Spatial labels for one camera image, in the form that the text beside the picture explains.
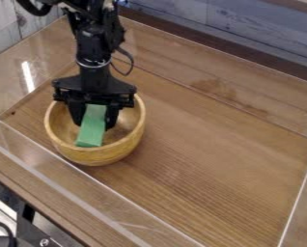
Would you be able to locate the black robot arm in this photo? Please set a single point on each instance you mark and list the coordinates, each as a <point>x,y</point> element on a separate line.
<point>99,34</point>

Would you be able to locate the black table leg bracket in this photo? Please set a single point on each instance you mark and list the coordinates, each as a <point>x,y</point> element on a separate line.
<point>30,236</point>

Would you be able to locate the light wooden bowl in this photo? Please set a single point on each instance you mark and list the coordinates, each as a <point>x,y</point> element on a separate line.
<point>120,140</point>

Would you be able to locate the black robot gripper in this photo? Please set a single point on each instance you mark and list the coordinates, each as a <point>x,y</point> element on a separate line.
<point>94,86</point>

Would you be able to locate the clear acrylic enclosure walls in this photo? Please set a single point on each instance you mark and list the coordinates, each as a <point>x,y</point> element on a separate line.
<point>216,177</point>

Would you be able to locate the green rectangular block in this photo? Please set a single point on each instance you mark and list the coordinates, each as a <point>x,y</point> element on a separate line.
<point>92,128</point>

